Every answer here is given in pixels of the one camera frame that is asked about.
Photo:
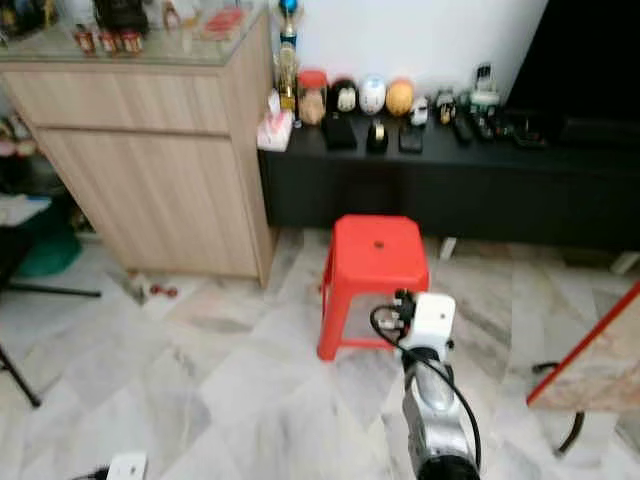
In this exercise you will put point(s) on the pink marble table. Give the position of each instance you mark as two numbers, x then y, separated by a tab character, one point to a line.
600	365

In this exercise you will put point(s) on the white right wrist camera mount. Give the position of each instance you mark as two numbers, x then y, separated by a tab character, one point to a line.
435	315

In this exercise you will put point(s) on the black egg figurine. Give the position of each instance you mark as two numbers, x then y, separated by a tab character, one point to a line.
343	97

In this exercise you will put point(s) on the green plastic basin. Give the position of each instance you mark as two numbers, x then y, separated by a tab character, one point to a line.
50	255

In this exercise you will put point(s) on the flat red box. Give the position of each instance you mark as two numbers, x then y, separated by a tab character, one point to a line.
224	24

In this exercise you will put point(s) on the pink white tissue box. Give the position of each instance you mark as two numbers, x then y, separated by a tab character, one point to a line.
275	128

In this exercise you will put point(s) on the black box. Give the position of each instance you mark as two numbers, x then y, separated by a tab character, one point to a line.
122	14

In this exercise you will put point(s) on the gold trophy with blue ball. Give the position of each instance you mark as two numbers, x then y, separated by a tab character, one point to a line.
287	58

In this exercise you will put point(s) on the small red jar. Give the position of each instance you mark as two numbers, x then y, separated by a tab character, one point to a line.
84	40
108	42
131	42

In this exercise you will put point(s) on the white toy car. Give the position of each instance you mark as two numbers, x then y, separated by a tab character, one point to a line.
419	111

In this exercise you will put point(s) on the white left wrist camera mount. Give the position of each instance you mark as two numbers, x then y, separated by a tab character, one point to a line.
127	466

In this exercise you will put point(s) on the small red floor objects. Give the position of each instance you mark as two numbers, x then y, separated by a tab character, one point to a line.
162	290

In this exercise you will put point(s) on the red plastic stool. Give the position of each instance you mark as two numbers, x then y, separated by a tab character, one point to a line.
378	250

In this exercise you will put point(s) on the black wallet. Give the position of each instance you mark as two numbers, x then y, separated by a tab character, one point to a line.
339	132

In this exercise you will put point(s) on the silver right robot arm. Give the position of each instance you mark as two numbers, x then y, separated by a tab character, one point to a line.
438	415

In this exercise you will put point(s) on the black stand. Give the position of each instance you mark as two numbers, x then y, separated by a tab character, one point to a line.
15	262

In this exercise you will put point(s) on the white egg figurine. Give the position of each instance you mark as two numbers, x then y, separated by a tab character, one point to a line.
372	95

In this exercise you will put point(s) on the jar with red lid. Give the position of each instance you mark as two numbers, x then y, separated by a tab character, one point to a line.
312	98

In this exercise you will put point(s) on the dark curved table leg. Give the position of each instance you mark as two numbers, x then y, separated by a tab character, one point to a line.
575	430

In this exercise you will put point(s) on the orange egg figurine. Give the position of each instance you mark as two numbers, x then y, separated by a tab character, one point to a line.
400	97

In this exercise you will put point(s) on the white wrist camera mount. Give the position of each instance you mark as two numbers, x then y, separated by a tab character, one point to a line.
435	315
127	466

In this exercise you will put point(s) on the black low tv console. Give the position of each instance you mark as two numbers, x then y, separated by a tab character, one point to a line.
450	190

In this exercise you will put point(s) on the black remote control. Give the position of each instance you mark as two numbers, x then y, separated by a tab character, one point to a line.
463	129

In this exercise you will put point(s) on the light wooden cabinet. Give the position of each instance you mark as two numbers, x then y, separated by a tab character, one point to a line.
150	170

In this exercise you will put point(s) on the small black pouch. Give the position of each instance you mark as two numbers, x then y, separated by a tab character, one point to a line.
410	138

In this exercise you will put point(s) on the black television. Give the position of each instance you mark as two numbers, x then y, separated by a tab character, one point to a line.
580	55

